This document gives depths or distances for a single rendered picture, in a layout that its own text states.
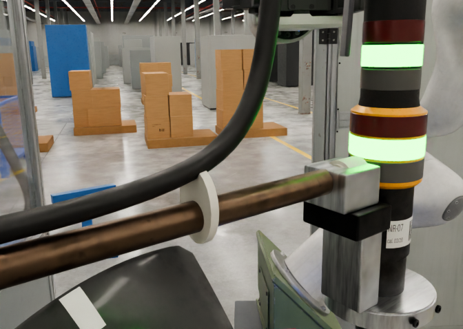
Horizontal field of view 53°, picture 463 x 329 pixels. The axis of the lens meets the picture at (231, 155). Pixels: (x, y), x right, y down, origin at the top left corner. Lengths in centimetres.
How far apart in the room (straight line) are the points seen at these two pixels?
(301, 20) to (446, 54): 52
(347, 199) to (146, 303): 18
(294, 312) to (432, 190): 39
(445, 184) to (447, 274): 158
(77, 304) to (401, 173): 22
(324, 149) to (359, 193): 193
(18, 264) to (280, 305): 90
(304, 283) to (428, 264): 151
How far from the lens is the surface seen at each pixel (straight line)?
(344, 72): 214
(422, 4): 28
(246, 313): 128
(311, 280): 108
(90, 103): 954
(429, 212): 105
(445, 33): 102
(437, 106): 102
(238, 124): 20
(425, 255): 250
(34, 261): 17
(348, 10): 28
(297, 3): 53
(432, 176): 106
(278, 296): 103
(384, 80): 27
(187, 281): 39
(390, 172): 28
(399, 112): 27
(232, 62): 845
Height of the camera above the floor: 160
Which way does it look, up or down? 13 degrees down
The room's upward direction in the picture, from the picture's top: 1 degrees counter-clockwise
